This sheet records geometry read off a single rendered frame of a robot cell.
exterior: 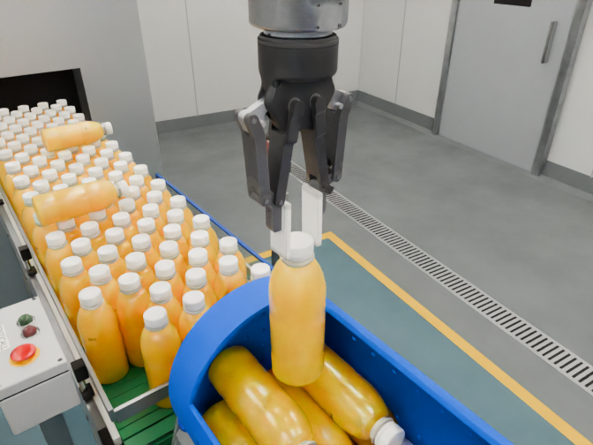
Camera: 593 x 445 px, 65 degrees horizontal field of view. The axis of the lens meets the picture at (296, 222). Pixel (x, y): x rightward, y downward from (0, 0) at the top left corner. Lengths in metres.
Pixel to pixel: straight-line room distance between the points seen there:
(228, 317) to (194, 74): 4.52
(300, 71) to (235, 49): 4.77
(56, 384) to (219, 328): 0.31
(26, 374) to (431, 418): 0.59
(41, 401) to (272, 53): 0.65
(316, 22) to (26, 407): 0.70
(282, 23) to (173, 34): 4.55
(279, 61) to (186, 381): 0.43
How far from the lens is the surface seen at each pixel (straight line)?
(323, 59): 0.44
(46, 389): 0.86
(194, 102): 5.13
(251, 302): 0.65
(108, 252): 1.05
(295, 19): 0.41
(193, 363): 0.66
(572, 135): 4.29
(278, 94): 0.44
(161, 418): 0.97
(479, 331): 2.57
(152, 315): 0.86
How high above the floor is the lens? 1.65
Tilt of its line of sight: 30 degrees down
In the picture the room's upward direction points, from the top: straight up
